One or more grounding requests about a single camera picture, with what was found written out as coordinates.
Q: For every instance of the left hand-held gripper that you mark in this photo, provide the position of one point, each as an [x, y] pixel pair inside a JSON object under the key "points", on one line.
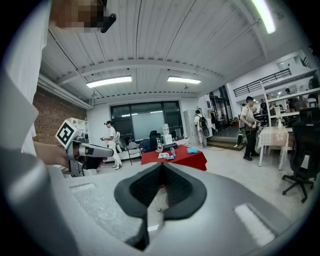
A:
{"points": [[67, 133]]}

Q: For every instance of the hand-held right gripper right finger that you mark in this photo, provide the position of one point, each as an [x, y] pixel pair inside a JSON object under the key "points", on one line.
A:
{"points": [[225, 200]]}

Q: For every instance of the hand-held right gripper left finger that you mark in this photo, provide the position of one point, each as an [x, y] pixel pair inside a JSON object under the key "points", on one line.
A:
{"points": [[100, 200]]}

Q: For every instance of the person's left forearm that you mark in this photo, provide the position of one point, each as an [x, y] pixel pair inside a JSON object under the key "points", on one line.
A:
{"points": [[50, 153]]}

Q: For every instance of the white cubby shelf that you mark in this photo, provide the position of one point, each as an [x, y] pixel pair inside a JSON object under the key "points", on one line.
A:
{"points": [[82, 125]]}

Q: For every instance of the grey folding chair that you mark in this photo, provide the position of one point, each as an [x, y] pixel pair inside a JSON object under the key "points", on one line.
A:
{"points": [[133, 146]]}

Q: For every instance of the blue chair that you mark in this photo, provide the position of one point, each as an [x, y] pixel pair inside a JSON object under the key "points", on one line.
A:
{"points": [[145, 145]]}

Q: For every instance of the black framed glass partition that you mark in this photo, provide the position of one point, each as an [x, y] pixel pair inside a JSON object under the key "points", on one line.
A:
{"points": [[147, 122]]}

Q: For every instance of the wooden step platform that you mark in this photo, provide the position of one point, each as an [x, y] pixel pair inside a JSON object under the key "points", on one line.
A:
{"points": [[225, 144]]}

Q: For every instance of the black high-back office chair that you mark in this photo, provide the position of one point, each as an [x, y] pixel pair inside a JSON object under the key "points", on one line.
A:
{"points": [[154, 137]]}

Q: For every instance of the table with red cloth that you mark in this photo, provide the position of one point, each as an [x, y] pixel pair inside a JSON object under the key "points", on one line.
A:
{"points": [[185, 160]]}

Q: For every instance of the light blue cloth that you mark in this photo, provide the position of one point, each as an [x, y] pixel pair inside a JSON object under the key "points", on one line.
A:
{"points": [[192, 150]]}

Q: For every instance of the pale printed packet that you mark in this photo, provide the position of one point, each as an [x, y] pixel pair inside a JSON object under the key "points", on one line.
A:
{"points": [[163, 156]]}

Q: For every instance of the small blue wrappers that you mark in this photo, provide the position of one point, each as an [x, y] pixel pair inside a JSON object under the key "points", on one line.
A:
{"points": [[171, 157]]}

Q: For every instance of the white water dispenser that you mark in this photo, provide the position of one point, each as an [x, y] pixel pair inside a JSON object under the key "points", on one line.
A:
{"points": [[167, 138]]}

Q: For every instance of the long ceiling light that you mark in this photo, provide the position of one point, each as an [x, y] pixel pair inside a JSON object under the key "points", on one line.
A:
{"points": [[265, 16], [183, 80], [108, 81]]}

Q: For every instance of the flat black box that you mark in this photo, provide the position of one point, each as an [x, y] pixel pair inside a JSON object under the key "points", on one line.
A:
{"points": [[170, 147]]}

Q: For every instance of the clear plastic bottle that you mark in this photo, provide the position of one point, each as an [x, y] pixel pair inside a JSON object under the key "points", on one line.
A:
{"points": [[172, 151]]}

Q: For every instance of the white table with checkered cloth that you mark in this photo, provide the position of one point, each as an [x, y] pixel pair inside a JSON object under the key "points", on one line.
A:
{"points": [[273, 136]]}

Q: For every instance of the grey metal lockers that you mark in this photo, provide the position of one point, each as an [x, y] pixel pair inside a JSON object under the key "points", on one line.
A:
{"points": [[190, 125]]}

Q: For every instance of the small white vase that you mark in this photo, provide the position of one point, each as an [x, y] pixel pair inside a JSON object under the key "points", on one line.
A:
{"points": [[280, 123]]}

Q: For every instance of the black mesh office chair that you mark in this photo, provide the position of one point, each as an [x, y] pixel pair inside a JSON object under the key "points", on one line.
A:
{"points": [[303, 145]]}

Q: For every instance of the person's white shirt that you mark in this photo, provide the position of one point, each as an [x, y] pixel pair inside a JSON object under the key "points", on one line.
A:
{"points": [[25, 62]]}

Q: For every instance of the white open shelf unit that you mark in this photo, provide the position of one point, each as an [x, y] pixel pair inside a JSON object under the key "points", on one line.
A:
{"points": [[290, 96]]}

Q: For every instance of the black metal railing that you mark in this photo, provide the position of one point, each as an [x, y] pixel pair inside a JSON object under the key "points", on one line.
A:
{"points": [[262, 80]]}

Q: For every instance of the black head-worn camera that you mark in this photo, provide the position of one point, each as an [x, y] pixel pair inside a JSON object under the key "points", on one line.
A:
{"points": [[108, 22]]}

